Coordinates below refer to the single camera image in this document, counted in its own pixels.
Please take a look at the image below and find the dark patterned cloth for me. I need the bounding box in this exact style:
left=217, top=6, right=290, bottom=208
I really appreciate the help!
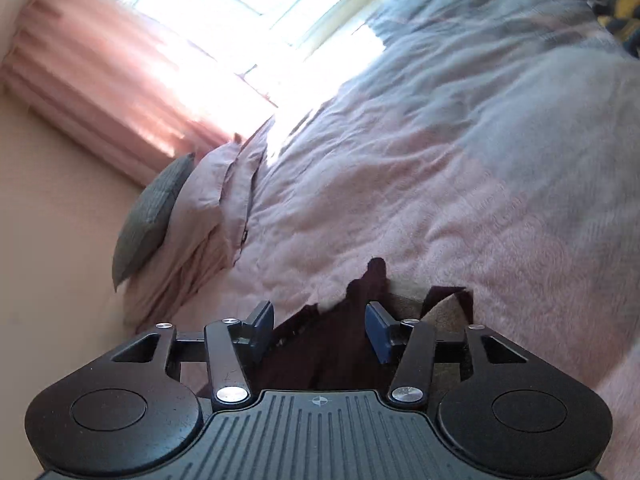
left=561, top=0, right=640, bottom=59

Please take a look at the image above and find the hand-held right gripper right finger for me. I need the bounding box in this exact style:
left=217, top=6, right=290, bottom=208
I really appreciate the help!
left=365, top=301, right=532, bottom=406

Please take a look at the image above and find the pink curtain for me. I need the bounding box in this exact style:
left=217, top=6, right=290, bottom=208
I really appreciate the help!
left=0, top=0, right=277, bottom=190

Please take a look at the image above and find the pink pillow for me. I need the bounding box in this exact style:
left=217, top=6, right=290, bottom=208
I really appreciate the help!
left=122, top=141, right=247, bottom=335
left=220, top=114, right=277, bottom=267

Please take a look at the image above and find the pink fleece blanket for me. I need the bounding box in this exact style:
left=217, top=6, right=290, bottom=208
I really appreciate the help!
left=200, top=0, right=640, bottom=463

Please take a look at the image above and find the grey fleece garment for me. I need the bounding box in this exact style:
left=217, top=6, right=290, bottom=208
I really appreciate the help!
left=197, top=257, right=475, bottom=397

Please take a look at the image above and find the grey cushion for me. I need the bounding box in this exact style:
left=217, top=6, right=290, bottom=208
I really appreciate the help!
left=112, top=152, right=197, bottom=294

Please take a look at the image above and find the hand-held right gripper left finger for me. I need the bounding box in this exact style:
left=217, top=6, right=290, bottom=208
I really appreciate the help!
left=107, top=301, right=275, bottom=406

